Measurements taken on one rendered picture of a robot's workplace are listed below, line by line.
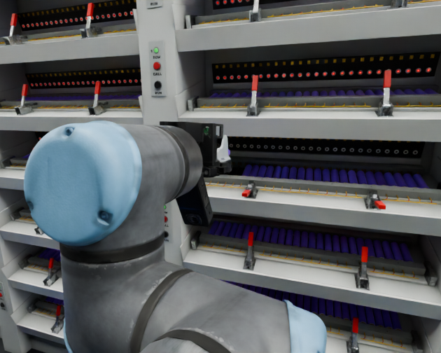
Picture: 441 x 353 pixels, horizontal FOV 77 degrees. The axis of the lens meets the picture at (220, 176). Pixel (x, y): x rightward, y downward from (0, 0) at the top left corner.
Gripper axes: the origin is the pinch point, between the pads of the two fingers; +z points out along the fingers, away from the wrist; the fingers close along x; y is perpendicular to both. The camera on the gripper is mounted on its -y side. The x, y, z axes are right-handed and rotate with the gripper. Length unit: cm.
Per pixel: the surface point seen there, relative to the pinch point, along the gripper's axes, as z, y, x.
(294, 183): 15.7, -6.1, -14.4
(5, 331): 16, -73, 90
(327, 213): 11.7, -11.4, -22.0
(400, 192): 15.7, -6.4, -36.7
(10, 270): 16, -46, 83
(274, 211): 12.1, -12.5, -10.5
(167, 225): 11.8, -19.3, 17.4
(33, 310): 22, -65, 81
